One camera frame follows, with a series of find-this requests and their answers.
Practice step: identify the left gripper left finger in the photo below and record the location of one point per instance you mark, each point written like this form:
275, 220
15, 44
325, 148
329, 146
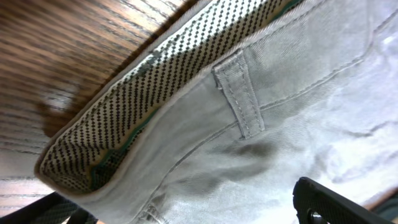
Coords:
52, 209

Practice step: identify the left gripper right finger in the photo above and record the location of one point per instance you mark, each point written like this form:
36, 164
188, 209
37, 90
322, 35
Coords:
314, 203

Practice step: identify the grey cotton shorts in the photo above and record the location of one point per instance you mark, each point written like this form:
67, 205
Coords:
217, 120

